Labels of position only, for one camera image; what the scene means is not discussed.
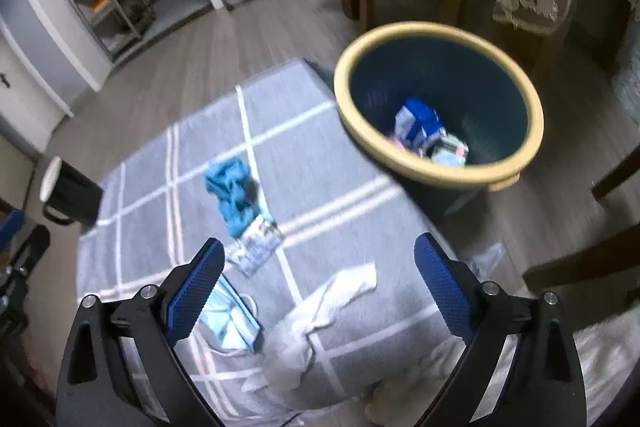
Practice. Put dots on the white door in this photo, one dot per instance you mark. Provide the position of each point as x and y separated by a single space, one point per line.
30 107

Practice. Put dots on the yellow-rimmed dark waste bin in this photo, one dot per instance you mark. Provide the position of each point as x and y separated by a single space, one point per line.
450 72

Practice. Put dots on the pale crumpled wrapper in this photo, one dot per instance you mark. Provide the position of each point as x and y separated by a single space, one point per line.
448 151

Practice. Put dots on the white crumpled plastic bag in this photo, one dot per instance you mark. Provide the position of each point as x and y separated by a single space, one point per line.
310 332

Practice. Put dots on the blue crumpled cloth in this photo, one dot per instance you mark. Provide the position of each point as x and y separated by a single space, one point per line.
232 192

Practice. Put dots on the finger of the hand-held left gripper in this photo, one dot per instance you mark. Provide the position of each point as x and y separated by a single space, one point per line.
30 247
10 229

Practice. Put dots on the grey checked mat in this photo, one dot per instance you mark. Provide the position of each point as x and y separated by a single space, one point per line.
310 167

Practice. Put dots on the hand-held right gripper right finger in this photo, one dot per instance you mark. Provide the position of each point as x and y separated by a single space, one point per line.
445 292

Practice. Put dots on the black mug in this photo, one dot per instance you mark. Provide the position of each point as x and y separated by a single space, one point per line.
80 202

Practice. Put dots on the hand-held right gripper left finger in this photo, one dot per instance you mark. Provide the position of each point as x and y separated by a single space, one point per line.
195 297

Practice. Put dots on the blue snack packet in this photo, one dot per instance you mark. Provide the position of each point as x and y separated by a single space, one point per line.
417 124

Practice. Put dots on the blue face mask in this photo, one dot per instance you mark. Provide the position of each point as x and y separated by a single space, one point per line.
227 317

